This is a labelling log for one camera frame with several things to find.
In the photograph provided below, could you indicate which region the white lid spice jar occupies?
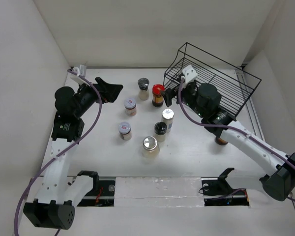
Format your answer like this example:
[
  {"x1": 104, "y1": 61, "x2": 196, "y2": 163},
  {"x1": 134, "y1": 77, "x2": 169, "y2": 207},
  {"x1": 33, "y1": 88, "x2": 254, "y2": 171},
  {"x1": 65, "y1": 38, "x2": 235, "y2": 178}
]
[
  {"x1": 124, "y1": 98, "x2": 137, "y2": 116},
  {"x1": 118, "y1": 121, "x2": 132, "y2": 141}
]

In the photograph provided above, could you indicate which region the black knob grinder bottle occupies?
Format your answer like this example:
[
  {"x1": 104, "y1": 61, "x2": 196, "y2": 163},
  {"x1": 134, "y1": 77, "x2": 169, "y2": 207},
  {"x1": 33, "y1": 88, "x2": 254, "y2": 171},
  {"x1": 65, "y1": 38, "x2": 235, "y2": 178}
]
[{"x1": 154, "y1": 122, "x2": 167, "y2": 143}]

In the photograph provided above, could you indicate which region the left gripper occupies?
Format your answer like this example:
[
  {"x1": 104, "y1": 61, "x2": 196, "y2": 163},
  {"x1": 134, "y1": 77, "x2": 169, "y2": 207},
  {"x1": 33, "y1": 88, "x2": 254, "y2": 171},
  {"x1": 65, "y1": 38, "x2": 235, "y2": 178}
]
[{"x1": 74, "y1": 77, "x2": 123, "y2": 118}]

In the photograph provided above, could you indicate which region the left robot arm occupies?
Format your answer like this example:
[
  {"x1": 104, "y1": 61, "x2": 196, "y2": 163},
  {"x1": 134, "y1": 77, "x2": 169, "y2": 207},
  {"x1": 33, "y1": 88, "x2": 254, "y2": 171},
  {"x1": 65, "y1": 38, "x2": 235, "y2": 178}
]
[{"x1": 23, "y1": 77, "x2": 123, "y2": 230}]

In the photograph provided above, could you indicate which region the black wire rack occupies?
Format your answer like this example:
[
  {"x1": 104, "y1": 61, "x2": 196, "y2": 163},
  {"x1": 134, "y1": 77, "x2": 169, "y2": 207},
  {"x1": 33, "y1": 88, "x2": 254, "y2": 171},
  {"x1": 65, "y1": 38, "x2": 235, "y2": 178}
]
[{"x1": 163, "y1": 42, "x2": 262, "y2": 117}]

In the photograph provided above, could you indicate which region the red lid sauce bottle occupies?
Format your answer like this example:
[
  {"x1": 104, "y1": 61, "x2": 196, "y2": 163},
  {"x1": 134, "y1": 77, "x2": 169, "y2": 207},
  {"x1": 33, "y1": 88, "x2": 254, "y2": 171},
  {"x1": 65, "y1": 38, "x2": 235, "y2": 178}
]
[
  {"x1": 215, "y1": 137, "x2": 228, "y2": 146},
  {"x1": 152, "y1": 84, "x2": 165, "y2": 107}
]

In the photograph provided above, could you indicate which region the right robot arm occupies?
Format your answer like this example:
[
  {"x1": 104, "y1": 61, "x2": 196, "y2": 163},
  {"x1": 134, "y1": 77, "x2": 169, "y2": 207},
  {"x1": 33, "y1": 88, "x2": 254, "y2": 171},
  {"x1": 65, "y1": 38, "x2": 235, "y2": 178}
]
[{"x1": 161, "y1": 77, "x2": 295, "y2": 201}]

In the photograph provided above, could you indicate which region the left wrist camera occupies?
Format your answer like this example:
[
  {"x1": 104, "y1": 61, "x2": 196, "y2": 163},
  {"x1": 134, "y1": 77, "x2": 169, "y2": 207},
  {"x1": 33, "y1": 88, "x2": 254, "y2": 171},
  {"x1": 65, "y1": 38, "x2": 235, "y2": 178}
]
[{"x1": 70, "y1": 64, "x2": 87, "y2": 84}]

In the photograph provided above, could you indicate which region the black cap grinder bottle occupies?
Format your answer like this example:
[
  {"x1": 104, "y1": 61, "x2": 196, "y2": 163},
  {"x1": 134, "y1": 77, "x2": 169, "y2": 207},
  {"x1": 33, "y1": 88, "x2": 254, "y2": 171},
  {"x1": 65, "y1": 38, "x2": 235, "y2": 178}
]
[{"x1": 138, "y1": 78, "x2": 149, "y2": 100}]

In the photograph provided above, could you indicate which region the silver lid glass jar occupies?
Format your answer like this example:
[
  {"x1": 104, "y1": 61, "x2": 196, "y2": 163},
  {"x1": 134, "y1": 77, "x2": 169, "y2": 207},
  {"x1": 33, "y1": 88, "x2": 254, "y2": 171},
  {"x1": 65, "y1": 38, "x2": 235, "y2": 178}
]
[{"x1": 141, "y1": 136, "x2": 160, "y2": 162}]

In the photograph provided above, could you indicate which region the silver lid blue label bottle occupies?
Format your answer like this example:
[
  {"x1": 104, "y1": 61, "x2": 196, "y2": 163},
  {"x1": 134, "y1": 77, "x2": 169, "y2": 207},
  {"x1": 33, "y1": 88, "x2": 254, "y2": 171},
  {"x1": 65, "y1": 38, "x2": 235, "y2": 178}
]
[{"x1": 161, "y1": 109, "x2": 175, "y2": 133}]

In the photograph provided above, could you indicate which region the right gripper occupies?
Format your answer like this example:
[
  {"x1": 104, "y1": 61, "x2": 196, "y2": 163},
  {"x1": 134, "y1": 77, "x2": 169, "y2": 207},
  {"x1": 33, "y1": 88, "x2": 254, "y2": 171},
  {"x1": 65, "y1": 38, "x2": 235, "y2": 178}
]
[{"x1": 160, "y1": 77, "x2": 207, "y2": 118}]

